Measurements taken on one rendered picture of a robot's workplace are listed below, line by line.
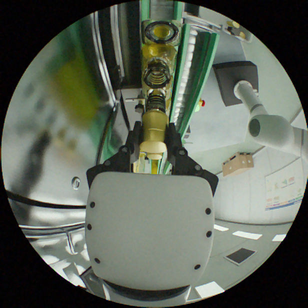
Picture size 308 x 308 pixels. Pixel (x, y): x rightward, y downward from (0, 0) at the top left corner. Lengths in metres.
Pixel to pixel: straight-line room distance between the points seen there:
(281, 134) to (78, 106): 0.43
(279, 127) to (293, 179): 3.39
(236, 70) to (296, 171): 3.35
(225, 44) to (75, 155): 0.63
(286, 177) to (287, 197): 0.60
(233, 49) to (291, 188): 3.53
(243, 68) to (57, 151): 0.64
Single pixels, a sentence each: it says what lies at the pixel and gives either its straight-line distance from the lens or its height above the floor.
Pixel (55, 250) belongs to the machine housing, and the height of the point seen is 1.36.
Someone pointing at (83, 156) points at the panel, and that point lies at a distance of 0.21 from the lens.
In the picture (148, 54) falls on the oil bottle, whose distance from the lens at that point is 0.17.
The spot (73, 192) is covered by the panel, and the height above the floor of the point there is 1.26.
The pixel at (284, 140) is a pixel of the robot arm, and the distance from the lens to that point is 0.33.
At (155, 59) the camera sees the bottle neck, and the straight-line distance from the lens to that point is 0.15.
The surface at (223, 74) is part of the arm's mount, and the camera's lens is 0.54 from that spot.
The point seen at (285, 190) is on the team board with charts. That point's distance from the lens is 3.81.
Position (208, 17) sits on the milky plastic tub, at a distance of 0.53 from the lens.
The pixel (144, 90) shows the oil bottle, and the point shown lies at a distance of 0.20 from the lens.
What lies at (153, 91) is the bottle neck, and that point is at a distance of 0.18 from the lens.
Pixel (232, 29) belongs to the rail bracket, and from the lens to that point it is 0.29.
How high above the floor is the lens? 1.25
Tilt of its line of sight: 23 degrees down
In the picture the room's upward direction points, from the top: 177 degrees counter-clockwise
